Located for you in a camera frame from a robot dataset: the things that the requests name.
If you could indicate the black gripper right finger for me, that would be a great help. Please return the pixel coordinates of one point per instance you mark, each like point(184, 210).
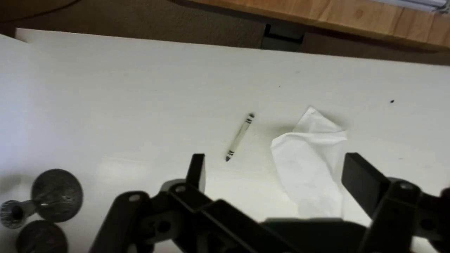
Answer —
point(403, 210)

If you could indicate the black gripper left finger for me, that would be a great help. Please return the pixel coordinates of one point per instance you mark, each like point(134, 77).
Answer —
point(141, 219)

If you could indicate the white cloth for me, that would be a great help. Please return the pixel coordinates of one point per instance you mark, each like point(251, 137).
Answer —
point(310, 158)

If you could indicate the white crayon with black ends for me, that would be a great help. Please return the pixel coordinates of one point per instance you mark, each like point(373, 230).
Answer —
point(240, 136)

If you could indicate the wooden desk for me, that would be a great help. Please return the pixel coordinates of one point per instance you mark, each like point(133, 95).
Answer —
point(347, 15)

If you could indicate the black suction cup mount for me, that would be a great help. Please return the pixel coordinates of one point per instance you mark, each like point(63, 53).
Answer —
point(57, 194)
point(43, 237)
point(15, 212)

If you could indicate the black bracket under desk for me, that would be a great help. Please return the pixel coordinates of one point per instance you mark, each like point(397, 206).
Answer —
point(283, 36)

